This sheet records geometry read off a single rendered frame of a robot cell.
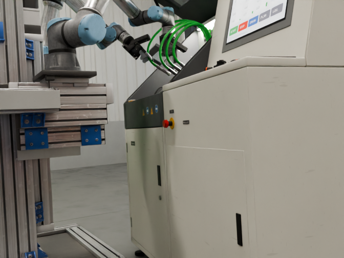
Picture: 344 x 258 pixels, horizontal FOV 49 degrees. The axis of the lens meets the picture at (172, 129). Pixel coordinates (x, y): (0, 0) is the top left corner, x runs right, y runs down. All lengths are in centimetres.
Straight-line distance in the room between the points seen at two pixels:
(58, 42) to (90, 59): 728
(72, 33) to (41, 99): 31
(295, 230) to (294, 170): 18
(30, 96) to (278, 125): 88
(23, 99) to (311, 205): 106
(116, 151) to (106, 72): 186
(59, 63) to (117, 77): 747
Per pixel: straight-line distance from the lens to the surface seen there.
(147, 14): 213
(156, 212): 197
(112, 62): 914
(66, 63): 165
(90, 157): 875
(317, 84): 130
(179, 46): 220
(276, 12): 149
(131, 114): 226
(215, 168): 133
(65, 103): 163
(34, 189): 186
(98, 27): 161
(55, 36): 169
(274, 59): 120
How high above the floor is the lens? 78
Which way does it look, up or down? level
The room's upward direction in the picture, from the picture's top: 3 degrees counter-clockwise
